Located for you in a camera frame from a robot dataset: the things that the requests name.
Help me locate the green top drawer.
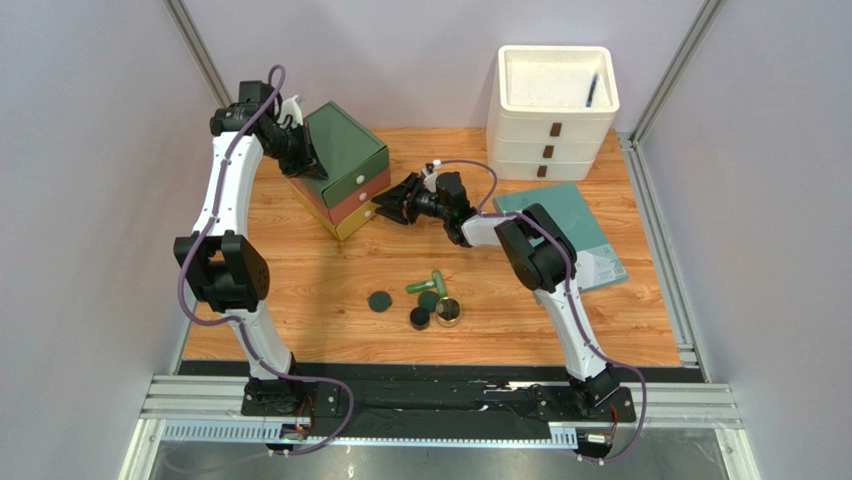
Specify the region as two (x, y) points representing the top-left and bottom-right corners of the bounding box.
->
(299, 101), (390, 207)

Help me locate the red drawer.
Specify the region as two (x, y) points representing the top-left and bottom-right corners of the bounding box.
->
(291, 168), (391, 225)

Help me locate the black round jar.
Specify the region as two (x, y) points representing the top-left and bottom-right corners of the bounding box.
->
(409, 307), (432, 331)

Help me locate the gold lid cream jar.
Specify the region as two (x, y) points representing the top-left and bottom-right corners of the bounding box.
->
(435, 297), (461, 328)

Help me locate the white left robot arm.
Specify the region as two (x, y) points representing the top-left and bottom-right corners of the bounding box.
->
(173, 80), (328, 382)

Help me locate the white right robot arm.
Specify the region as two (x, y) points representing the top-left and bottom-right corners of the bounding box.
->
(373, 172), (619, 409)

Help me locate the yellow bottom drawer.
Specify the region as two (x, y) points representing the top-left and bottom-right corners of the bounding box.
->
(291, 186), (378, 241)

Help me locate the green lip balm tube upright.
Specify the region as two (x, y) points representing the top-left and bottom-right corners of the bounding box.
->
(432, 269), (448, 298)

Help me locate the green lip balm tube horizontal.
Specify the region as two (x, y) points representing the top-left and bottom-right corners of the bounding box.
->
(406, 280), (435, 294)

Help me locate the flat dark green compact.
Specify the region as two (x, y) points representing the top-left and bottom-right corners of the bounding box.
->
(368, 290), (393, 313)

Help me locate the tilted dark green compact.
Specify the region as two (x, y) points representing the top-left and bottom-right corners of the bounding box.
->
(418, 291), (441, 312)

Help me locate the white foam drawer box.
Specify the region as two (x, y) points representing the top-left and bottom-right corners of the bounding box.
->
(486, 45), (620, 181)

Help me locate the blue pen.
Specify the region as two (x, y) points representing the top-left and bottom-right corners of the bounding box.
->
(585, 72), (599, 108)

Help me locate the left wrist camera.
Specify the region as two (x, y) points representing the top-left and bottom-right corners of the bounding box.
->
(278, 95), (304, 128)

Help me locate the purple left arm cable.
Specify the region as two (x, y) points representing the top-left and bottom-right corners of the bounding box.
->
(162, 63), (356, 475)

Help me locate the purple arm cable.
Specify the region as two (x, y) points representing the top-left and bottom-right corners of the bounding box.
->
(162, 63), (356, 475)
(431, 158), (648, 465)

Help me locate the aluminium rail frame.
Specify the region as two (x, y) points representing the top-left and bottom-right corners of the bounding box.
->
(122, 361), (758, 479)

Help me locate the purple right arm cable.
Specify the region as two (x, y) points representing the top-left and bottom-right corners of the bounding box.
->
(431, 158), (648, 465)

